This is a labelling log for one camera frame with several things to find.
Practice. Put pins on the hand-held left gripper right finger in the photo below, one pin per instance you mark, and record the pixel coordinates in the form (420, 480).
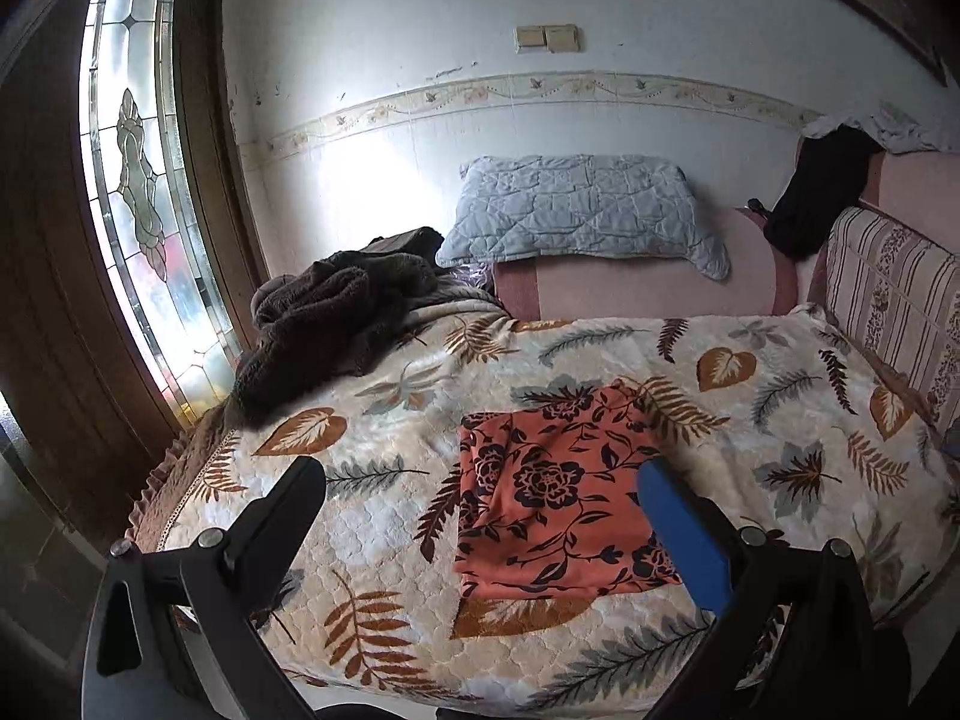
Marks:
(682, 532)

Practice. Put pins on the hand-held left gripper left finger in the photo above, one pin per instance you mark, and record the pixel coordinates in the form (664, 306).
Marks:
(289, 495)

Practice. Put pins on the orange black floral garment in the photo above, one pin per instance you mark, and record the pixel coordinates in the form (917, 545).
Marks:
(547, 495)

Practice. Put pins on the cream leaf-print blanket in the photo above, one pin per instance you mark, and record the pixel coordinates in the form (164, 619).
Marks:
(375, 465)

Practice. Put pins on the brown ruffled bed cover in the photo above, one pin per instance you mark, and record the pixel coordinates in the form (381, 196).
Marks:
(187, 457)

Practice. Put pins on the dark brown fuzzy blanket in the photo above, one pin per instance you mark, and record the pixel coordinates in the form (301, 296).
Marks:
(315, 330)

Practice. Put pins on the pink sofa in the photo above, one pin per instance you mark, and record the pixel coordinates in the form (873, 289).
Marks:
(637, 285)

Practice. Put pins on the purple floral cloth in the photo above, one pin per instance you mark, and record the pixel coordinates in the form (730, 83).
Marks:
(469, 281)

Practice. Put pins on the dark brown box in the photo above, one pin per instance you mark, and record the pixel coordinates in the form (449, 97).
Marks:
(409, 240)

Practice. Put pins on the striped floral cushion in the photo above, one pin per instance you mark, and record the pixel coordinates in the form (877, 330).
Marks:
(892, 300)

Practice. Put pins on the brown wooden door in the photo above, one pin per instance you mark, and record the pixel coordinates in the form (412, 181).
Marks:
(45, 277)

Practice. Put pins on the stained glass door pane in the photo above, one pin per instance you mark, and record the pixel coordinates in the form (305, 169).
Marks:
(142, 202)

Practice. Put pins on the light blue quilted pillow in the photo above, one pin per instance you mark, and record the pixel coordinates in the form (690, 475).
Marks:
(570, 210)

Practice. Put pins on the white lace cloth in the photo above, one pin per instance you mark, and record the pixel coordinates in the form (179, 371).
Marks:
(892, 131)

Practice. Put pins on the beige wall switch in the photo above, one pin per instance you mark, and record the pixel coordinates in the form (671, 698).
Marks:
(562, 38)
(530, 39)

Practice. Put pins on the dark wooden frame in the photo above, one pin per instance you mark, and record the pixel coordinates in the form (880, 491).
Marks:
(862, 7)

